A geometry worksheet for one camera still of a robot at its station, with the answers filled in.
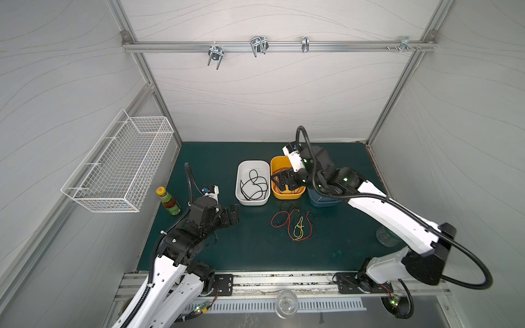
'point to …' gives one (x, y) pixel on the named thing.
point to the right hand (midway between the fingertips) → (284, 167)
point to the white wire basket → (117, 173)
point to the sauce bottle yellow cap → (168, 201)
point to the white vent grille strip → (302, 305)
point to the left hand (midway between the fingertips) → (231, 204)
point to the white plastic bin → (243, 170)
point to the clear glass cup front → (286, 303)
